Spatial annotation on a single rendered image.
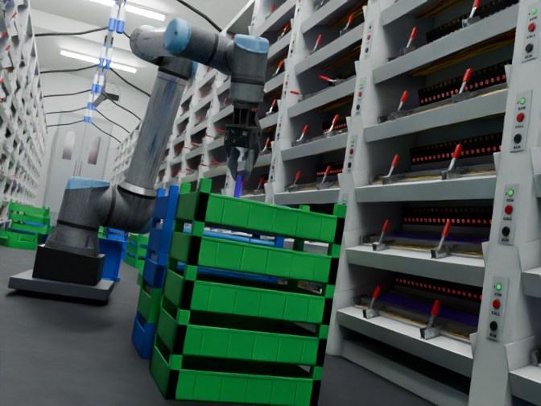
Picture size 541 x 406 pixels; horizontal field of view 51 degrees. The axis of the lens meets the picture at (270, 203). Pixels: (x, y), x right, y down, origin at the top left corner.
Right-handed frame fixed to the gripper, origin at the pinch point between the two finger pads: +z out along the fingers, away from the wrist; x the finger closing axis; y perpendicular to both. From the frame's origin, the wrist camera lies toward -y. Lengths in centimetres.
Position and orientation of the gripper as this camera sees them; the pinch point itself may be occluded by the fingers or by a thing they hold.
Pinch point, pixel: (240, 176)
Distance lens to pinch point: 155.0
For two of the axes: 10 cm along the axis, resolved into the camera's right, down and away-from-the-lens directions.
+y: -2.0, 1.6, -9.7
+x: 9.7, 1.4, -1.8
